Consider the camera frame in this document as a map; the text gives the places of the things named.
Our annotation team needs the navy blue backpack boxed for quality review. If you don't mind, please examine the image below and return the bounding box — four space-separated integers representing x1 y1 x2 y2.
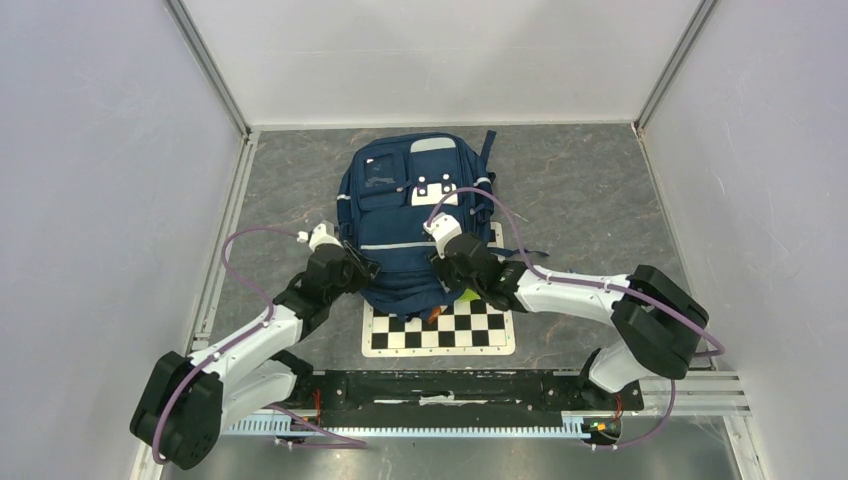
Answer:
336 130 496 321

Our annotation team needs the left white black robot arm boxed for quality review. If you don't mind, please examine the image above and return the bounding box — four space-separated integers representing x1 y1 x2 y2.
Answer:
129 240 380 470

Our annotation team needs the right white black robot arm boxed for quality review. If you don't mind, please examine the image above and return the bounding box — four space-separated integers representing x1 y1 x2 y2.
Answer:
431 233 708 408

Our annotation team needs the green toy block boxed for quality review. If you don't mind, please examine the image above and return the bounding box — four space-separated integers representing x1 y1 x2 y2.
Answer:
459 289 480 302

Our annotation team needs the brown orange toy block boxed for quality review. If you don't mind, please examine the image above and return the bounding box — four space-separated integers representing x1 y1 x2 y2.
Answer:
426 306 443 325

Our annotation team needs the black and white chessboard mat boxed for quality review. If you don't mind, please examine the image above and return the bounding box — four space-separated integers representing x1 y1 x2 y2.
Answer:
361 241 515 358

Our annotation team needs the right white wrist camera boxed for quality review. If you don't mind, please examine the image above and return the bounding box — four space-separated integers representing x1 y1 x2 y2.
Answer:
423 213 463 258

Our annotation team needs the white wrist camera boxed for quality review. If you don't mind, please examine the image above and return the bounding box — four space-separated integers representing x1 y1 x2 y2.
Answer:
296 221 342 252
423 213 463 258

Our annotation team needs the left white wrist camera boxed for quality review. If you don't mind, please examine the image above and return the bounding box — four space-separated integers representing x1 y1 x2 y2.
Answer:
296 221 342 252

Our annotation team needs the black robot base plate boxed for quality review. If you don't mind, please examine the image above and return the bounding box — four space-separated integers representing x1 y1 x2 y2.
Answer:
279 369 645 428

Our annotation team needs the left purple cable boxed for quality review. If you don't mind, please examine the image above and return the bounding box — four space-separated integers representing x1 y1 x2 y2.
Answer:
150 226 366 465

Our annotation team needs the aluminium frame rail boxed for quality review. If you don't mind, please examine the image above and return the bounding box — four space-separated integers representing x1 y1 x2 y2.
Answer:
220 371 751 442

